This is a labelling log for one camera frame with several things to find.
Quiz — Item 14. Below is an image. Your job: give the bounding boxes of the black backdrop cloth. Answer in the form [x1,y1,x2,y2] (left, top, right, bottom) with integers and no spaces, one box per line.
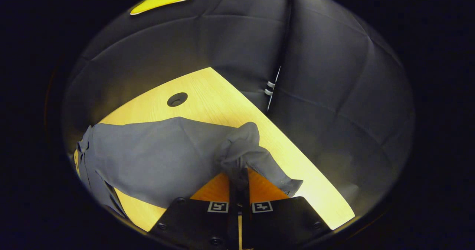
[61,0,415,221]

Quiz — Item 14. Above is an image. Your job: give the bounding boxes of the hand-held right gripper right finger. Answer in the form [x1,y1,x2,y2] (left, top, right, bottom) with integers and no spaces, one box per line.
[239,168,331,250]

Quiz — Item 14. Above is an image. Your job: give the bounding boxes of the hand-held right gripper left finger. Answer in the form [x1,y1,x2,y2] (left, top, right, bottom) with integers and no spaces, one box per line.
[148,168,240,250]

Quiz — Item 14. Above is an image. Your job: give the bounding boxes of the grey button shirt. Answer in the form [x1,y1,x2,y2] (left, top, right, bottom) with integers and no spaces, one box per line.
[74,116,304,219]

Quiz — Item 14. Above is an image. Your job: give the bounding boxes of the white cable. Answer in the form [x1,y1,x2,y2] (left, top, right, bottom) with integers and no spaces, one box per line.
[264,66,281,111]

